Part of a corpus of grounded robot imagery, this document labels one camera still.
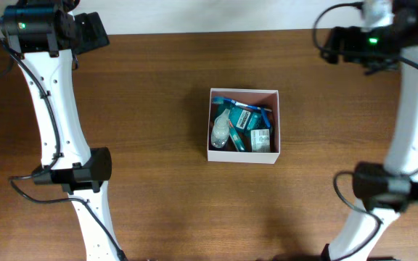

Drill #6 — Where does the teal mouthwash bottle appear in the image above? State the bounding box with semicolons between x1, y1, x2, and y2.
214;103;271;136

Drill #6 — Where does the green white soap box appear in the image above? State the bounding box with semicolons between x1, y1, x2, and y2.
250;129;271;153

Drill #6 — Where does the blue disposable razor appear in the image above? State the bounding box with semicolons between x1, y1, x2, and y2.
261;107;271;129

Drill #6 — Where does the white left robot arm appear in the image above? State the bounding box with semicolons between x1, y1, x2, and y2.
0;1;127;260

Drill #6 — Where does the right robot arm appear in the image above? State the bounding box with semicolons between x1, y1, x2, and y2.
318;1;418;260

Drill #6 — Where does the clear spray bottle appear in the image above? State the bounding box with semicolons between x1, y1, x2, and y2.
210;109;230;149

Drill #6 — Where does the blue white toothbrush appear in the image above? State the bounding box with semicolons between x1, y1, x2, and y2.
211;96;273;112

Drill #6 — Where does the green toothpaste tube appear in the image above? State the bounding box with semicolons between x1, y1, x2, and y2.
229;120;246;152

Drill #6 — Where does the white cardboard box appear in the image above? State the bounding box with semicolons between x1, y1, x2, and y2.
207;88;281;164

